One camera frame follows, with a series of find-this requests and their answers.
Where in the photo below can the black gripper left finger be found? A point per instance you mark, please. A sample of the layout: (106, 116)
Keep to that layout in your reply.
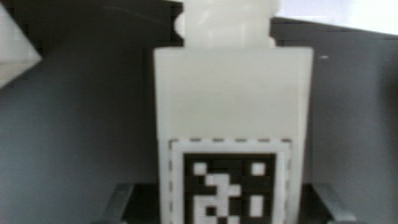
(132, 207)

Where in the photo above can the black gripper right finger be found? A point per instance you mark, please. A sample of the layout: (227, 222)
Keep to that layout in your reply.
(323, 208)

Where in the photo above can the white leg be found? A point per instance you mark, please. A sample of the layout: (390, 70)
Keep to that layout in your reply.
(234, 86)

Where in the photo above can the white L-shaped obstacle fence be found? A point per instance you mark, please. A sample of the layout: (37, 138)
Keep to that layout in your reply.
(19, 54)

